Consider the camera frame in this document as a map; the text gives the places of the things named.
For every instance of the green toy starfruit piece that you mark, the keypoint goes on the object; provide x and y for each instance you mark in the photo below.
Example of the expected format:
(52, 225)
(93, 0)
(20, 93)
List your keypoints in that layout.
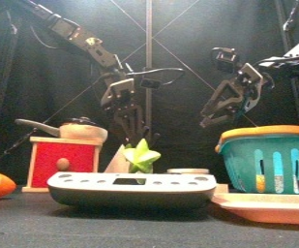
(140, 157)

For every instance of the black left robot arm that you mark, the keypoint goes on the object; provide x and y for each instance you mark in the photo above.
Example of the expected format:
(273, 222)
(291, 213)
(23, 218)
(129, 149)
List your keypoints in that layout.
(76, 35)

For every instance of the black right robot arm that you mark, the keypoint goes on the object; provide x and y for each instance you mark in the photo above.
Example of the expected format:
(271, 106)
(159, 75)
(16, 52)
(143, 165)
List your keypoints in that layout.
(291, 58)

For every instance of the pink toy plate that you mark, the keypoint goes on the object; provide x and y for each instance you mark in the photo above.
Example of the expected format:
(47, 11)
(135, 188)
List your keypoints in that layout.
(269, 208)

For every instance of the pale wooden wedge block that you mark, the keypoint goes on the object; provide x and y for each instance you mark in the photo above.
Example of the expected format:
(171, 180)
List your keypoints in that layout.
(117, 163)

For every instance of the teal basket with orange rim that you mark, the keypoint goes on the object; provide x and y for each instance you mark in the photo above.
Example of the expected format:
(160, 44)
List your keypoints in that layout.
(269, 158)

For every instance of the red wooden drawer box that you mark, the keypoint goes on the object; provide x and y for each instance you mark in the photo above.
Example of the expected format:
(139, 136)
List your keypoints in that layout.
(60, 161)

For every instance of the white grey toy scale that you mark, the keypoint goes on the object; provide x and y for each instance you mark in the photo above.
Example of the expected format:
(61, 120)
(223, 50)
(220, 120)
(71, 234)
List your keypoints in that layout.
(129, 190)

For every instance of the small wooden block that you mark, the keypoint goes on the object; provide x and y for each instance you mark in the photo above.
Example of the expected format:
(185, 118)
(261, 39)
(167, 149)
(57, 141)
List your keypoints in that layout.
(221, 188)

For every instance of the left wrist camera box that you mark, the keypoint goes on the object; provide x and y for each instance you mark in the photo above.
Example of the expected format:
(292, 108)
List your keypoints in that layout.
(149, 83)

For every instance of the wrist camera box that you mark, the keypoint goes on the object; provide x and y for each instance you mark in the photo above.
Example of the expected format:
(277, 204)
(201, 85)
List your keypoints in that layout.
(225, 59)
(149, 83)

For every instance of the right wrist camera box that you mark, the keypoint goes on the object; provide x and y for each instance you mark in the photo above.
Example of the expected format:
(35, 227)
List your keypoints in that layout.
(225, 59)

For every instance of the vertical metal frame pole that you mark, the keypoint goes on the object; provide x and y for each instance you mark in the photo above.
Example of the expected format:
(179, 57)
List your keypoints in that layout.
(148, 38)

